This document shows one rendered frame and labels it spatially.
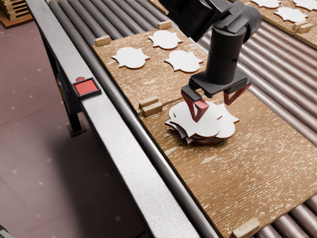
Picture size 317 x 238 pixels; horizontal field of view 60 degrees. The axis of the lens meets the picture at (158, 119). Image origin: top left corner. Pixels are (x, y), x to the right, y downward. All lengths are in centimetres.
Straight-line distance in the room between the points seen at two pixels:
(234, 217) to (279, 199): 11
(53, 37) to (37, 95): 127
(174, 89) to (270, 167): 36
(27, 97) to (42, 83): 20
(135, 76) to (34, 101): 160
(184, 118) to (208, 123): 6
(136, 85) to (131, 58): 14
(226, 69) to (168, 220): 34
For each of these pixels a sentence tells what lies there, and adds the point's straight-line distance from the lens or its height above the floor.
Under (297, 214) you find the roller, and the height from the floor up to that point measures 91.
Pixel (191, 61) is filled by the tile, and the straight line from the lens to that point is 98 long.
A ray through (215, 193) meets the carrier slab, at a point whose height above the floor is 94.
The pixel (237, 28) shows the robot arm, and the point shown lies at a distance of 51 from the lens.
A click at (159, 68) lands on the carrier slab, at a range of 95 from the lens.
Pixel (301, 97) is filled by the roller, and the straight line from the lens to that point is 97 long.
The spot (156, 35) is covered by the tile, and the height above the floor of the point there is 95.
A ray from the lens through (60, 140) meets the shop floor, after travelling 206.
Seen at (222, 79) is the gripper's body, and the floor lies 117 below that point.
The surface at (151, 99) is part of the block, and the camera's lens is 79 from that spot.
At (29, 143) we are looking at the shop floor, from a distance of 211.
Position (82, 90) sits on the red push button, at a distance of 90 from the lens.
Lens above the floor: 149
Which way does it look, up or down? 46 degrees down
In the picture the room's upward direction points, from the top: straight up
